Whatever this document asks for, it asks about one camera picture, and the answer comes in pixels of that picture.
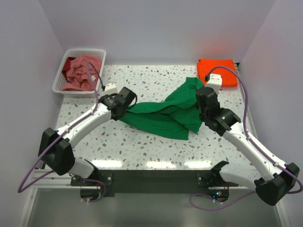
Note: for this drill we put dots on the dark red t shirt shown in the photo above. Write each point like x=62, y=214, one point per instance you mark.
x=67, y=64

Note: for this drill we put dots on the green t shirt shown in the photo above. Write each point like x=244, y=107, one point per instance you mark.
x=174, y=118

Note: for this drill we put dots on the white plastic basket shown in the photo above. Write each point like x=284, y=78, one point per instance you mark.
x=76, y=52

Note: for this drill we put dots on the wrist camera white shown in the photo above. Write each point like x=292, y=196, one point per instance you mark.
x=214, y=82
x=110, y=89

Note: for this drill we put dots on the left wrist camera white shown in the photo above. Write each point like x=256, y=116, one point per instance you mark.
x=110, y=89

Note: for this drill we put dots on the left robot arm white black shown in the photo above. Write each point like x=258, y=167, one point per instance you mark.
x=56, y=147

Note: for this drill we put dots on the pink folded shirt under stack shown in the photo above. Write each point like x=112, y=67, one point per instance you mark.
x=229, y=88

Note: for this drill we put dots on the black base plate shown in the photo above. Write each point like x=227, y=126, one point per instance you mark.
x=108, y=183

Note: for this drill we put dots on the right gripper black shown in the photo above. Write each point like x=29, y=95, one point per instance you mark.
x=204, y=115

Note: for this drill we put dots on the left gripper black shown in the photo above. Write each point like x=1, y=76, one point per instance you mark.
x=120, y=112

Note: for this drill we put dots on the orange folded t shirt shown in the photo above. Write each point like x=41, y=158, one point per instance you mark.
x=205, y=65

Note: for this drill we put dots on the pink t shirt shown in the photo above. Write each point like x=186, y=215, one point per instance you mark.
x=77, y=78

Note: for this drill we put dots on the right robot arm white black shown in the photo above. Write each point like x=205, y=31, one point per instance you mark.
x=277, y=177

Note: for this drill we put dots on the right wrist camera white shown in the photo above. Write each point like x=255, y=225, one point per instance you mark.
x=214, y=82

